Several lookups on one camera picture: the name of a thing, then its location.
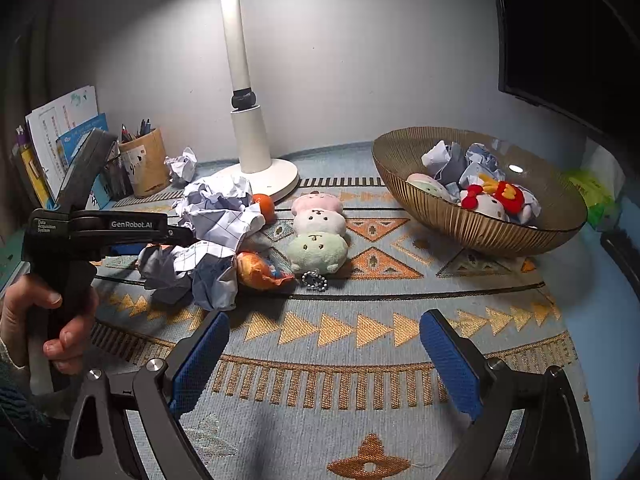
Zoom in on yellow book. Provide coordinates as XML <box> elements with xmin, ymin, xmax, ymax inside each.
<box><xmin>17</xmin><ymin>140</ymin><xmax>53</xmax><ymax>208</ymax></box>

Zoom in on three-ball plush toy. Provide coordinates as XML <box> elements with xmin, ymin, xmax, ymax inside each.
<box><xmin>406</xmin><ymin>172</ymin><xmax>461</xmax><ymax>204</ymax></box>
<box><xmin>285</xmin><ymin>191</ymin><xmax>350</xmax><ymax>292</ymax></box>

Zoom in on white cat plush toy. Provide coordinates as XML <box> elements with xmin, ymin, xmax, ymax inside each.
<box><xmin>460</xmin><ymin>172</ymin><xmax>543</xmax><ymax>226</ymax></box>

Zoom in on patterned woven table mat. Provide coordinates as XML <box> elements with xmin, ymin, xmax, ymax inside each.
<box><xmin>90</xmin><ymin>160</ymin><xmax>601</xmax><ymax>480</ymax></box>

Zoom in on dark curtain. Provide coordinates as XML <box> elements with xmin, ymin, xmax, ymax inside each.
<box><xmin>0</xmin><ymin>0</ymin><xmax>76</xmax><ymax>221</ymax></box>

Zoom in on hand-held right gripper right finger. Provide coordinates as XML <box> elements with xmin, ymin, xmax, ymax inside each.
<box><xmin>419</xmin><ymin>309</ymin><xmax>593</xmax><ymax>480</ymax></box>

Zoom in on grey paper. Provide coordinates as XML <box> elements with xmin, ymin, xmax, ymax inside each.
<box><xmin>437</xmin><ymin>157</ymin><xmax>468</xmax><ymax>188</ymax></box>

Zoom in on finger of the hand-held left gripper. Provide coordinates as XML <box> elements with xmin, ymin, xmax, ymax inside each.
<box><xmin>162</xmin><ymin>225</ymin><xmax>198</xmax><ymax>248</ymax></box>
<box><xmin>90</xmin><ymin>242</ymin><xmax>151</xmax><ymax>261</ymax></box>

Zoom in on orange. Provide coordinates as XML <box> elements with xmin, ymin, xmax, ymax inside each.
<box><xmin>250</xmin><ymin>192</ymin><xmax>277</xmax><ymax>224</ymax></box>

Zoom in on black monitor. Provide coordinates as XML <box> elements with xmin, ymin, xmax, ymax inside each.
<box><xmin>487</xmin><ymin>0</ymin><xmax>640</xmax><ymax>151</ymax></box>

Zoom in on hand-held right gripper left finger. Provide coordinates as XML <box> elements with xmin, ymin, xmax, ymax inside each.
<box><xmin>60</xmin><ymin>309</ymin><xmax>231</xmax><ymax>480</ymax></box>

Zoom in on white paper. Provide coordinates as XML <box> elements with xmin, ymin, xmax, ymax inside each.
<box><xmin>177</xmin><ymin>176</ymin><xmax>256</xmax><ymax>211</ymax></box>
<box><xmin>137</xmin><ymin>245</ymin><xmax>193</xmax><ymax>306</ymax></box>

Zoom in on orange snack packet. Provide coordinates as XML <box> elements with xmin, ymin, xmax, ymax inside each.
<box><xmin>235</xmin><ymin>251</ymin><xmax>296</xmax><ymax>291</ymax></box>

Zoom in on black mesh pen holder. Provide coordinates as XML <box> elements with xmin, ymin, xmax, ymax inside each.
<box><xmin>100</xmin><ymin>152</ymin><xmax>135</xmax><ymax>201</ymax></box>

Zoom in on wooden pen holder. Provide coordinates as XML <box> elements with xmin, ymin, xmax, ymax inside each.
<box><xmin>118</xmin><ymin>127</ymin><xmax>171</xmax><ymax>197</ymax></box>

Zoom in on printed paper ball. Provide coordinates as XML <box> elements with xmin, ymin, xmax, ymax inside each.
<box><xmin>172</xmin><ymin>240</ymin><xmax>238</xmax><ymax>311</ymax></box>

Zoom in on person's left forearm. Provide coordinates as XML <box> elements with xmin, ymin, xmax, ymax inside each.
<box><xmin>0</xmin><ymin>345</ymin><xmax>56</xmax><ymax>480</ymax></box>

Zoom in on bundle of dark pens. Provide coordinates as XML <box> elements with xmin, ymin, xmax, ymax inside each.
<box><xmin>120</xmin><ymin>117</ymin><xmax>153</xmax><ymax>142</ymax></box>

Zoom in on stack of books and papers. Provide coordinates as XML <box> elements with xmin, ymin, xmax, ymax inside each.
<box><xmin>26</xmin><ymin>85</ymin><xmax>98</xmax><ymax>201</ymax></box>

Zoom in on green tissue pack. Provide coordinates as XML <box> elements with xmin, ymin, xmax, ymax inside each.
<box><xmin>562</xmin><ymin>152</ymin><xmax>626</xmax><ymax>233</ymax></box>

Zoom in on green folder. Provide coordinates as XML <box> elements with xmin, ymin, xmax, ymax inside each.
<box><xmin>0</xmin><ymin>240</ymin><xmax>26</xmax><ymax>286</ymax></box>

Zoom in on small white crumpled paper ball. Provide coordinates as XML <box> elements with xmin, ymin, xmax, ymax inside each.
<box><xmin>165</xmin><ymin>147</ymin><xmax>198</xmax><ymax>183</ymax></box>

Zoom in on person's left hand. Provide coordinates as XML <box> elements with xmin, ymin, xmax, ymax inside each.
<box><xmin>0</xmin><ymin>277</ymin><xmax>100</xmax><ymax>376</ymax></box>

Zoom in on brown ribbed glass bowl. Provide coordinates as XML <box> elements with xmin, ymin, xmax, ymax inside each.
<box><xmin>371</xmin><ymin>126</ymin><xmax>588</xmax><ymax>259</ymax></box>

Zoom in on blue workbook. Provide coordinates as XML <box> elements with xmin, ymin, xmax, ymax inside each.
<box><xmin>56</xmin><ymin>112</ymin><xmax>113</xmax><ymax>211</ymax></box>

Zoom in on white desk lamp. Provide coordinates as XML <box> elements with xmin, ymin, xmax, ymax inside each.
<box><xmin>216</xmin><ymin>0</ymin><xmax>301</xmax><ymax>198</ymax></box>

